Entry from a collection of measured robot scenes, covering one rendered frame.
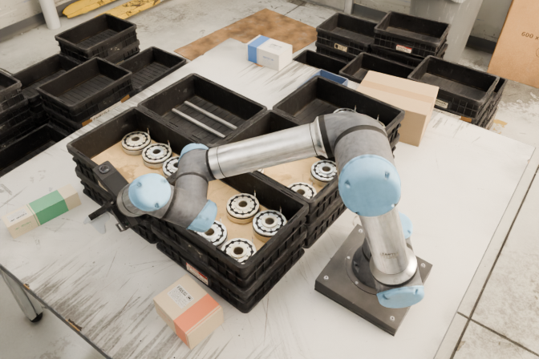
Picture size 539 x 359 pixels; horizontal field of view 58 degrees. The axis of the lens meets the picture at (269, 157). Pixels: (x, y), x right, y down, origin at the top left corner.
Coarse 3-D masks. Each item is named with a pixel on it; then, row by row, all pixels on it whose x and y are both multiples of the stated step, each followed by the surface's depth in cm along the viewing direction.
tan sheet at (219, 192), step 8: (216, 184) 164; (224, 184) 164; (208, 192) 161; (216, 192) 161; (224, 192) 161; (232, 192) 161; (216, 200) 158; (224, 200) 158; (224, 208) 156; (264, 208) 156; (216, 216) 153; (224, 216) 153; (224, 224) 151; (232, 224) 151; (240, 224) 151; (248, 224) 151; (232, 232) 148; (240, 232) 148; (248, 232) 148; (256, 240) 146; (256, 248) 144
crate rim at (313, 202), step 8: (264, 112) 178; (272, 112) 178; (256, 120) 174; (288, 120) 175; (248, 128) 171; (232, 136) 167; (224, 144) 164; (264, 176) 152; (336, 176) 152; (280, 184) 150; (328, 184) 150; (336, 184) 153; (296, 192) 147; (320, 192) 147; (328, 192) 150; (304, 200) 145; (312, 200) 144; (320, 200) 148
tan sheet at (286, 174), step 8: (304, 160) 173; (312, 160) 173; (264, 168) 170; (272, 168) 170; (280, 168) 170; (288, 168) 170; (296, 168) 170; (304, 168) 170; (272, 176) 167; (280, 176) 167; (288, 176) 167; (296, 176) 167; (304, 176) 167; (288, 184) 164
